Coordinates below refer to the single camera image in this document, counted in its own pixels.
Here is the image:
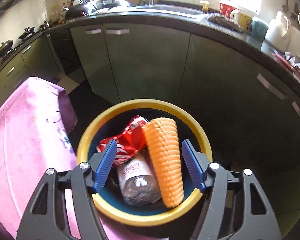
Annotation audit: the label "clear plastic water bottle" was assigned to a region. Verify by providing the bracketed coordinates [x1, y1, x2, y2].
[117, 153, 161, 206]

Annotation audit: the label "orange foam fruit net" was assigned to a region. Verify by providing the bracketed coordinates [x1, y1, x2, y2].
[142, 118, 184, 208]

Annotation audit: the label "crushed red soda can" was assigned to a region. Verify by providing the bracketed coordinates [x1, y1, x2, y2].
[96, 115, 149, 167]

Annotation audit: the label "yellow rimmed trash bin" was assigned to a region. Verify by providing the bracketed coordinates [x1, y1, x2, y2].
[77, 99, 212, 227]

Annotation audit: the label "pink floral tablecloth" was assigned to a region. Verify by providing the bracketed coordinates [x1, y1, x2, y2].
[0, 76, 166, 240]

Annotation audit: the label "dark counter cabinets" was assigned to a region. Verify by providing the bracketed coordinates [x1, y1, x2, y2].
[50, 16, 300, 216]

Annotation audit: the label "green base cabinets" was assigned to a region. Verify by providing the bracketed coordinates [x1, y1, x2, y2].
[0, 33, 63, 107]

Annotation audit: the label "black wok on stove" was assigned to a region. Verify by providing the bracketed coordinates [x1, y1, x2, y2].
[0, 40, 13, 58]

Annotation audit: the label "white plastic jug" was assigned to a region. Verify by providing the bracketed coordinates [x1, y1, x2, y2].
[265, 11, 292, 51]

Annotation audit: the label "black pan with lid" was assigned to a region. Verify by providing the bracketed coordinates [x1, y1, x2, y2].
[18, 27, 35, 40]

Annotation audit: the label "red paper cup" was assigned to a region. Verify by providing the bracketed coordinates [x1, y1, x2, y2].
[219, 1, 240, 18]

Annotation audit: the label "stainless steel sink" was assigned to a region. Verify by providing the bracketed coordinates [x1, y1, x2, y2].
[136, 4, 203, 15]

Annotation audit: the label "large black wok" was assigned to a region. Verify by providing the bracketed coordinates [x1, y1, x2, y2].
[65, 3, 97, 21]

